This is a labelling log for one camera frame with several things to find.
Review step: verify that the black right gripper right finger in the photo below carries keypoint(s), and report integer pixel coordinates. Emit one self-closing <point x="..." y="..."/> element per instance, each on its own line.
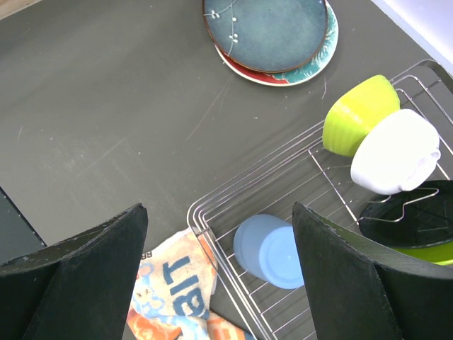
<point x="360" y="289"/>

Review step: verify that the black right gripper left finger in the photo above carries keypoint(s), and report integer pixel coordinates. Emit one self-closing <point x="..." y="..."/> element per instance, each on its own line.
<point x="79" y="288"/>

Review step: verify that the lime green plate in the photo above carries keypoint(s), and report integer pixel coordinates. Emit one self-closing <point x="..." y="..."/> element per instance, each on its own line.
<point x="440" y="254"/>

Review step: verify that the red teal floral plate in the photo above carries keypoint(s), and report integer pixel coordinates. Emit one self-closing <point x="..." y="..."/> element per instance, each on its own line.
<point x="301" y="74"/>

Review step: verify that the dark blue speckled plate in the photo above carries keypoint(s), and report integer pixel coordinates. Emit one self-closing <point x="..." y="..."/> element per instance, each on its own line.
<point x="269" y="36"/>

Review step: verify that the printed dish towel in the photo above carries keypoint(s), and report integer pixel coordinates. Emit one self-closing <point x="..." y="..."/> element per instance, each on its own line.
<point x="172" y="291"/>

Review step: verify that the black plate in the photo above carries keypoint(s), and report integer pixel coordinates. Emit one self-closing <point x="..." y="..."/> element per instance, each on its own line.
<point x="411" y="219"/>

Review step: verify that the light blue cup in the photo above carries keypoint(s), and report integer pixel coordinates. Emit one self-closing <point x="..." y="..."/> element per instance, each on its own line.
<point x="265" y="247"/>

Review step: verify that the white bowl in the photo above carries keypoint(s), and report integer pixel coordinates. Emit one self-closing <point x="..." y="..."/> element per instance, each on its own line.
<point x="399" y="154"/>

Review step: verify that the lime green bowl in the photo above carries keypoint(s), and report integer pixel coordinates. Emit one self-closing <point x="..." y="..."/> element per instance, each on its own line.
<point x="352" y="117"/>

